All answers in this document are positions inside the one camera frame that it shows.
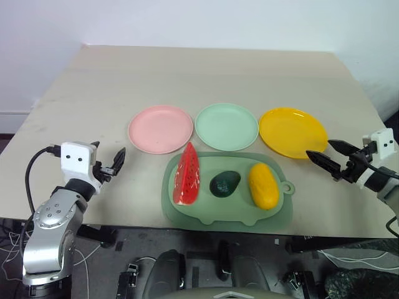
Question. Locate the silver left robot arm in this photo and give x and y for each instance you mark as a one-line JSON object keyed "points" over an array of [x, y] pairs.
{"points": [[50, 224]]}

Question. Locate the red watermelon slice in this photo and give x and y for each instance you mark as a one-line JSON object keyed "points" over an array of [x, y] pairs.
{"points": [[188, 177]]}

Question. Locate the dark green avocado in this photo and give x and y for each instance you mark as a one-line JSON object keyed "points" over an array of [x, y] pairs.
{"points": [[224, 183]]}

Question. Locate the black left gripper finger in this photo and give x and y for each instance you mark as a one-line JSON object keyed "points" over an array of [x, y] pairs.
{"points": [[95, 144], [120, 160]]}

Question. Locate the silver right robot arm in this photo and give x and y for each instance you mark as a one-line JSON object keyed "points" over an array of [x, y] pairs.
{"points": [[388, 193]]}

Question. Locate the green silicone placemat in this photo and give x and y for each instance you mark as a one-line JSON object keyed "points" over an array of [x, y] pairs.
{"points": [[227, 211]]}

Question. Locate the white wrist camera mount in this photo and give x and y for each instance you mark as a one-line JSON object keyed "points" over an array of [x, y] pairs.
{"points": [[74, 159], [383, 140]]}

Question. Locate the mint green round plate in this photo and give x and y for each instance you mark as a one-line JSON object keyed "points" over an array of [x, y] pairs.
{"points": [[227, 126]]}

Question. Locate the dark speckled green cushion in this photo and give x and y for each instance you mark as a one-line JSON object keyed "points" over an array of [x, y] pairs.
{"points": [[361, 283]]}

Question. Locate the dark rounded grey shape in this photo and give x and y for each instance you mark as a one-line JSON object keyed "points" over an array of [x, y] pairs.
{"points": [[249, 274], [165, 274]]}

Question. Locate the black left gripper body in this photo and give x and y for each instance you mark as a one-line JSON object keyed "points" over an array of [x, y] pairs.
{"points": [[104, 174]]}

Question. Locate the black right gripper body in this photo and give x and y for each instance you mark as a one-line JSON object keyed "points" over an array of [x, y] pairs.
{"points": [[355, 168]]}

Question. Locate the yellow oval mango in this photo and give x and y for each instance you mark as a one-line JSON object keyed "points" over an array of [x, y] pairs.
{"points": [[263, 187]]}

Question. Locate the black table bracket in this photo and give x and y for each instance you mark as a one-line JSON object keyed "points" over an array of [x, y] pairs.
{"points": [[96, 235], [300, 246]]}

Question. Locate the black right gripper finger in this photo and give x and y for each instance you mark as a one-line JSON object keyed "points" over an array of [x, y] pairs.
{"points": [[343, 146], [324, 162]]}

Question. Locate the black upright post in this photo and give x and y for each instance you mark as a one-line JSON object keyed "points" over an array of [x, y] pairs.
{"points": [[224, 258]]}

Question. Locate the pink round plate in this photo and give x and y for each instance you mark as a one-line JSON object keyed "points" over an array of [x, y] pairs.
{"points": [[160, 129]]}

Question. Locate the yellow round plate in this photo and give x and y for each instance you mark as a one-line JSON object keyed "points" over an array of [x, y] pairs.
{"points": [[291, 132]]}

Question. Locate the black clamp with silver buckle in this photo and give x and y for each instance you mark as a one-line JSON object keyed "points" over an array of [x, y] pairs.
{"points": [[300, 283], [127, 280]]}

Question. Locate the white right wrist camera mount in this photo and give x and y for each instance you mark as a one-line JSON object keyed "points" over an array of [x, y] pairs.
{"points": [[383, 140]]}

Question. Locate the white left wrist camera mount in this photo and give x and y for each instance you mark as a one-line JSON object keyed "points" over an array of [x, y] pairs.
{"points": [[74, 159]]}

